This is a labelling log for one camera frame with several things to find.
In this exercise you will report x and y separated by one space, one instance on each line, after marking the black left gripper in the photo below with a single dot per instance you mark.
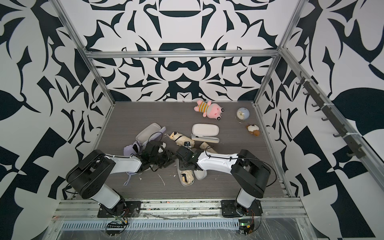
163 155

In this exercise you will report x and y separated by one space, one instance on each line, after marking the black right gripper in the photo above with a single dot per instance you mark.
181 156

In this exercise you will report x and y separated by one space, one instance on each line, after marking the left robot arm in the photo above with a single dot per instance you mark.
88 178

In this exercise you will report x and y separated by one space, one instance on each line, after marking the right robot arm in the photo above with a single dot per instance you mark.
250 173

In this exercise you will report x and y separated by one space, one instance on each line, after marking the pink plush toy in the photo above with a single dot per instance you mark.
209 110

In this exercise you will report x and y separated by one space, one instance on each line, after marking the blue alarm clock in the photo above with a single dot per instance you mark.
242 115

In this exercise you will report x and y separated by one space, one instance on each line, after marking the brown white plush toy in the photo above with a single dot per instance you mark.
253 129

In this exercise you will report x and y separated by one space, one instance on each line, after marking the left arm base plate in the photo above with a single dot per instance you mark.
128 209

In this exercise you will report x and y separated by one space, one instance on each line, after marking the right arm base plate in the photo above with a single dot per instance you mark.
231 209

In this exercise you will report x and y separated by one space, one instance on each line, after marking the wall hook rack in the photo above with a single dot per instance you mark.
333 116

